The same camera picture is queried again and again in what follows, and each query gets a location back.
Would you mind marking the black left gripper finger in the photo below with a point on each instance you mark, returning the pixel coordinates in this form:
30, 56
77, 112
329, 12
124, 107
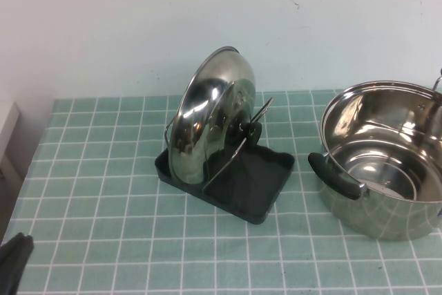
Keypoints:
7, 260
22, 253

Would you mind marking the stainless steel pot lid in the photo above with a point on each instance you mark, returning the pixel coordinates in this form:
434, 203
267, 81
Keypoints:
200, 119

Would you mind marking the white cabinet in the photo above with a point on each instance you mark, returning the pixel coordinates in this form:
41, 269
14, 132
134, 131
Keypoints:
8, 125

